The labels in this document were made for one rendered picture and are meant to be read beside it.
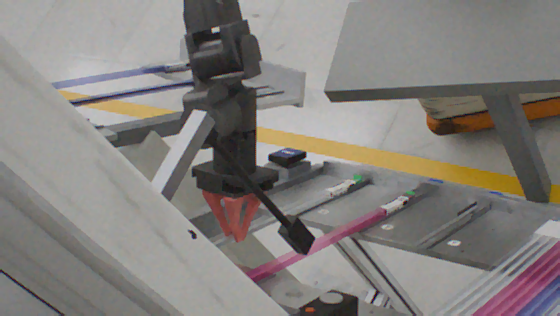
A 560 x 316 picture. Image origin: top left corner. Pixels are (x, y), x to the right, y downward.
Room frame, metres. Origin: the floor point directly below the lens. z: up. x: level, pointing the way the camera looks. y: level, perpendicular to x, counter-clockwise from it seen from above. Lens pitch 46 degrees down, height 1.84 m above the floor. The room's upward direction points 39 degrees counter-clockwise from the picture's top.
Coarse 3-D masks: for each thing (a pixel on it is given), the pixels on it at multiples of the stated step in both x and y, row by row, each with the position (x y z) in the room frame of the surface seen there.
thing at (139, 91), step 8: (184, 80) 1.29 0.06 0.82; (192, 80) 1.29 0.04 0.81; (136, 88) 1.26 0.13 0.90; (144, 88) 1.26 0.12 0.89; (152, 88) 1.26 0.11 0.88; (160, 88) 1.26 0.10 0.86; (168, 88) 1.27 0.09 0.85; (176, 88) 1.27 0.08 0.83; (88, 96) 1.23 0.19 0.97; (96, 96) 1.23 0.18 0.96; (104, 96) 1.23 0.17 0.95; (112, 96) 1.23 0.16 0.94; (120, 96) 1.24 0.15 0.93; (128, 96) 1.24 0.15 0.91; (72, 104) 1.21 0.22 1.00; (80, 104) 1.22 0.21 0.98; (88, 104) 1.22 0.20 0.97
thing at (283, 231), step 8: (288, 216) 0.57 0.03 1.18; (296, 224) 0.56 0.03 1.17; (304, 224) 0.57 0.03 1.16; (280, 232) 0.57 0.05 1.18; (288, 232) 0.56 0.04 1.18; (296, 232) 0.56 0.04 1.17; (304, 232) 0.56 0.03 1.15; (288, 240) 0.56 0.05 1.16; (296, 240) 0.56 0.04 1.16; (304, 240) 0.56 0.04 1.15; (312, 240) 0.56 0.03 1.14; (296, 248) 0.56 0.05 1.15; (304, 248) 0.56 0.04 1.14
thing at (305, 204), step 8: (320, 192) 0.89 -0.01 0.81; (328, 192) 0.89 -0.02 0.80; (304, 200) 0.88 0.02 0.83; (312, 200) 0.87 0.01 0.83; (320, 200) 0.88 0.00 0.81; (288, 208) 0.86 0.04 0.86; (296, 208) 0.86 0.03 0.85; (304, 208) 0.86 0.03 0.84; (264, 216) 0.85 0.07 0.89; (272, 216) 0.84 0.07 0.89; (256, 224) 0.83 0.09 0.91; (264, 224) 0.83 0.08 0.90; (272, 224) 0.83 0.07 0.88; (248, 232) 0.82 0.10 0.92; (216, 240) 0.80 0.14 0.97; (224, 240) 0.80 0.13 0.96; (232, 240) 0.80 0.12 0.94
